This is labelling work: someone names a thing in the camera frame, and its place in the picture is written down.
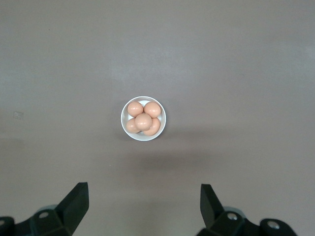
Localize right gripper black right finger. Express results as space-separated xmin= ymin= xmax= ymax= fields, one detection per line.
xmin=196 ymin=183 xmax=261 ymax=236

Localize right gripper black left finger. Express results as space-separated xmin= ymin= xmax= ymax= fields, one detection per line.
xmin=14 ymin=182 xmax=89 ymax=236

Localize white round bowl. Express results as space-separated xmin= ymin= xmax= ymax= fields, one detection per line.
xmin=120 ymin=96 xmax=167 ymax=142

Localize brown egg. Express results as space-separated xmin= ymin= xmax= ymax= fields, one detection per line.
xmin=126 ymin=118 xmax=142 ymax=134
xmin=143 ymin=102 xmax=162 ymax=118
xmin=134 ymin=113 xmax=153 ymax=132
xmin=127 ymin=101 xmax=144 ymax=118
xmin=142 ymin=117 xmax=161 ymax=137

